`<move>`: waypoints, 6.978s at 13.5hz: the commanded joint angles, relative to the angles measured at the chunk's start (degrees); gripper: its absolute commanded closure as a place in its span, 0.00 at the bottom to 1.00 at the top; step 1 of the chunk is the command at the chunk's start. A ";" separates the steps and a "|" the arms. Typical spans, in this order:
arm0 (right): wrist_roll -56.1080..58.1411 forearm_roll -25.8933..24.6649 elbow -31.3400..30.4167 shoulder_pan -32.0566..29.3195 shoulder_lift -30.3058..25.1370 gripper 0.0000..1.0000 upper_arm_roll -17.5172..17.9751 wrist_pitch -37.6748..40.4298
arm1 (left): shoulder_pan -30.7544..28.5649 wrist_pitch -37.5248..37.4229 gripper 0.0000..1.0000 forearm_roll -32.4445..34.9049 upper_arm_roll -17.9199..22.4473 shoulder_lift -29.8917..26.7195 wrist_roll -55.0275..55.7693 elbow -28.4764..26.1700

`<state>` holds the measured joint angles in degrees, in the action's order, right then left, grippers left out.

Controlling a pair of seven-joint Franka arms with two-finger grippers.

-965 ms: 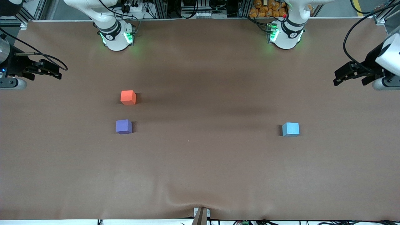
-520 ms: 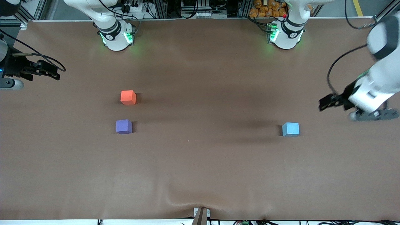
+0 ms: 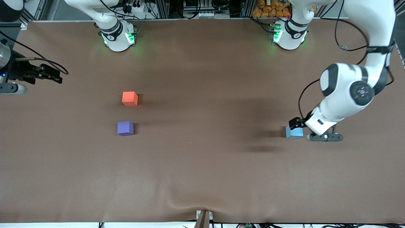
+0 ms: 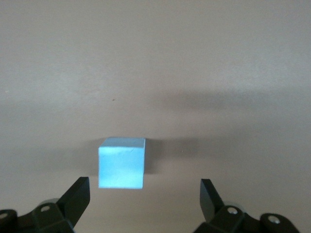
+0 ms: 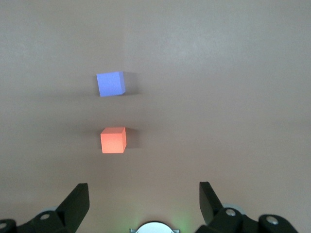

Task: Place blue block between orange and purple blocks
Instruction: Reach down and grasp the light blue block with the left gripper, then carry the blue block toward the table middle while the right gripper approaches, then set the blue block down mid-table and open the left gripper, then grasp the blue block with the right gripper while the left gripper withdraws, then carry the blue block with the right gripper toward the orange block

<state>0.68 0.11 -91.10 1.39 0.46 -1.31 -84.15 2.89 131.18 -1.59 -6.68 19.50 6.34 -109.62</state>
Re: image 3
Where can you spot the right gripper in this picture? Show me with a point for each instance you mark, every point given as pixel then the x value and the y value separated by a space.
pixel 19 71

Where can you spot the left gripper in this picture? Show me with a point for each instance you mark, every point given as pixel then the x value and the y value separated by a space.
pixel 296 123

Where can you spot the blue foam block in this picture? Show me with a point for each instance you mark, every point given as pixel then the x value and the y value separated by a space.
pixel 294 133

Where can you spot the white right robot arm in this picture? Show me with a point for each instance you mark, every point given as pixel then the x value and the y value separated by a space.
pixel 117 38

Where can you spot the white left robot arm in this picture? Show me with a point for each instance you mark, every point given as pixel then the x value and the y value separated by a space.
pixel 341 95

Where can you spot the orange foam block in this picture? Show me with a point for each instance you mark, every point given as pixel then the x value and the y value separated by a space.
pixel 130 98

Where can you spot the purple foam block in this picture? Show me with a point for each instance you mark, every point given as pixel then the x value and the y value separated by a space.
pixel 125 128

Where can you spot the brown table cloth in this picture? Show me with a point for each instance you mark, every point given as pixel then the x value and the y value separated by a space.
pixel 202 164

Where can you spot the white power strip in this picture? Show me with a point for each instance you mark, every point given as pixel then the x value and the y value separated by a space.
pixel 134 9

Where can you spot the orange snack packets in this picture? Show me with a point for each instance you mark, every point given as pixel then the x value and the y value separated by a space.
pixel 269 9

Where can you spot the brown wooden stick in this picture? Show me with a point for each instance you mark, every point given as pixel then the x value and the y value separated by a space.
pixel 202 221

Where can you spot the white terminal strip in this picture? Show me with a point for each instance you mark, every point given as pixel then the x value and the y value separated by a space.
pixel 212 14

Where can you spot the aluminium frame profile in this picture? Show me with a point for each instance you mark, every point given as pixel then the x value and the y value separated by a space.
pixel 39 11
pixel 163 9

